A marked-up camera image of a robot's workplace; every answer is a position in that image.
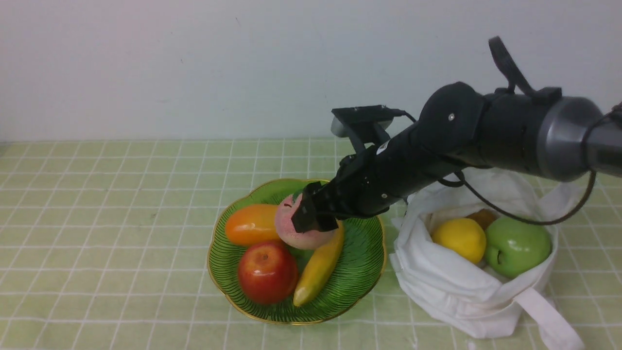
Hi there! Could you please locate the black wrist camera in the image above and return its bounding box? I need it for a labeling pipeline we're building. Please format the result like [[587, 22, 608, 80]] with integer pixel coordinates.
[[330, 105, 396, 154]]

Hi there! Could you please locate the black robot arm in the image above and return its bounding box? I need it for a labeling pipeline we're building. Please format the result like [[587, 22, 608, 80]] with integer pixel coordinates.
[[291, 82, 621, 233]]

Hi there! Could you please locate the yellow banana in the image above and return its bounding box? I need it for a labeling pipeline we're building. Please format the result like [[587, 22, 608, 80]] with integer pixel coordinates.
[[293, 221, 345, 307]]

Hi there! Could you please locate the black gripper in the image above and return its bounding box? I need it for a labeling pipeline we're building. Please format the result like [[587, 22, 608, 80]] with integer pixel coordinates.
[[291, 141, 438, 233]]

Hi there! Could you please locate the red apple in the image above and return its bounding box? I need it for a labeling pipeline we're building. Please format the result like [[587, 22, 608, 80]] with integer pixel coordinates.
[[237, 241, 298, 305]]

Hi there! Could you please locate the pink peach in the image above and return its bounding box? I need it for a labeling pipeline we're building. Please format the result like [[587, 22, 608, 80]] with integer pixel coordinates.
[[274, 193, 336, 250]]

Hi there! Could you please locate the green apple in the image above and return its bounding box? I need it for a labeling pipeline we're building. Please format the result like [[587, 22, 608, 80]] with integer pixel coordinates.
[[484, 217, 553, 279]]

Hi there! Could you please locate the yellow lemon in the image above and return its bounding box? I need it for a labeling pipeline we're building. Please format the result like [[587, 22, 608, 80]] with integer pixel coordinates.
[[431, 218, 487, 264]]

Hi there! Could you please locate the black cable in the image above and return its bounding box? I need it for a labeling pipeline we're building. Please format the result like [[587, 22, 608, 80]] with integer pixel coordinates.
[[437, 36, 622, 226]]

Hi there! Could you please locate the white cloth bag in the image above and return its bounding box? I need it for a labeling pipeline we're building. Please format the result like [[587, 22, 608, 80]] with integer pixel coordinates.
[[389, 183, 585, 350]]

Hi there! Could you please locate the orange fruit in bag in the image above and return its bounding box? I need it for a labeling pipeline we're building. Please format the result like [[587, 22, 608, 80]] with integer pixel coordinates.
[[466, 209, 498, 231]]

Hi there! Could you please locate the orange mango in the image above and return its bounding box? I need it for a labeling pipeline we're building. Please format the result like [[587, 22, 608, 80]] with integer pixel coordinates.
[[225, 204, 280, 247]]

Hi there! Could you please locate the green glass fruit bowl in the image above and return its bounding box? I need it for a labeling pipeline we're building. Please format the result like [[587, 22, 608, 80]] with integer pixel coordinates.
[[207, 178, 387, 326]]

